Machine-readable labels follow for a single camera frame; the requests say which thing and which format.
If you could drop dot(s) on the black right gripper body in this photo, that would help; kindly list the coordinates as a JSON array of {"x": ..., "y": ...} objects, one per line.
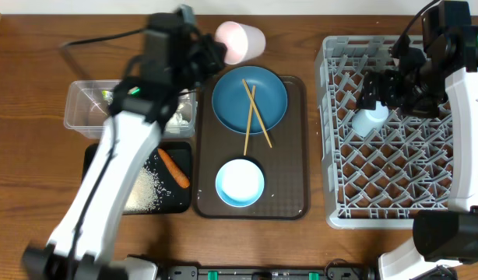
[{"x": 408, "y": 94}]

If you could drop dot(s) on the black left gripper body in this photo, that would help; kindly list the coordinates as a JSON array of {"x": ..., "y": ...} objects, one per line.
[{"x": 198, "y": 60}]

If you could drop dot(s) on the pink cup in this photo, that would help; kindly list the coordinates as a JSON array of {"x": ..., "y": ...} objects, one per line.
[{"x": 243, "y": 42}]

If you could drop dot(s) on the light blue cup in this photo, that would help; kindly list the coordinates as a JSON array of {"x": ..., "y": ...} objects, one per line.
[{"x": 365, "y": 121}]

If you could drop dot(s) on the dark blue plate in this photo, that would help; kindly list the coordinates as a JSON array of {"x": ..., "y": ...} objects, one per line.
[{"x": 231, "y": 104}]

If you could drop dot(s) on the wooden chopstick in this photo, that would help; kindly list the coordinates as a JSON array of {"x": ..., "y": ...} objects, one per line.
[
  {"x": 249, "y": 122},
  {"x": 255, "y": 109}
]

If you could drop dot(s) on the white tissue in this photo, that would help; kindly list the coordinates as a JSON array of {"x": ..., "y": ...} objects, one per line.
[{"x": 177, "y": 123}]

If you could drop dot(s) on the orange carrot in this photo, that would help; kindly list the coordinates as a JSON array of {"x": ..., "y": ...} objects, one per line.
[{"x": 180, "y": 178}]

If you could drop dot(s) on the light blue bowl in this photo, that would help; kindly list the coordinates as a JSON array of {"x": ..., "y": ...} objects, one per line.
[{"x": 239, "y": 183}]

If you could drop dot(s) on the pile of white rice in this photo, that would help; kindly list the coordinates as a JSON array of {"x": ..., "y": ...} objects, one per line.
[{"x": 149, "y": 192}]

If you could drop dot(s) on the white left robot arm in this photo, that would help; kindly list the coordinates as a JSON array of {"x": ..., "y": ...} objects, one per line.
[{"x": 82, "y": 244}]

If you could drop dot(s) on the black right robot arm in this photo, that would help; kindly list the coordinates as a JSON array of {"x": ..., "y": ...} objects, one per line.
[{"x": 447, "y": 73}]

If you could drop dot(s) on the grey dishwasher rack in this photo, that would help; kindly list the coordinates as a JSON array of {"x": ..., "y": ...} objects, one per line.
[{"x": 380, "y": 181}]

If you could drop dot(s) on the clear plastic bin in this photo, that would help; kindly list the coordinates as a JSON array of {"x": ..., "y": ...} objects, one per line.
[{"x": 87, "y": 102}]

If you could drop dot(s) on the brown serving tray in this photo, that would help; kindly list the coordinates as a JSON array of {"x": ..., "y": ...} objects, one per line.
[{"x": 283, "y": 161}]

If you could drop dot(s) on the black tray bin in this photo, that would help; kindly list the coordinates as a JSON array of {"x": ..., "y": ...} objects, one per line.
[{"x": 181, "y": 153}]

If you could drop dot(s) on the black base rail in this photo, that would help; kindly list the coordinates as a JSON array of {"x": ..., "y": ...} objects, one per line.
[{"x": 335, "y": 270}]

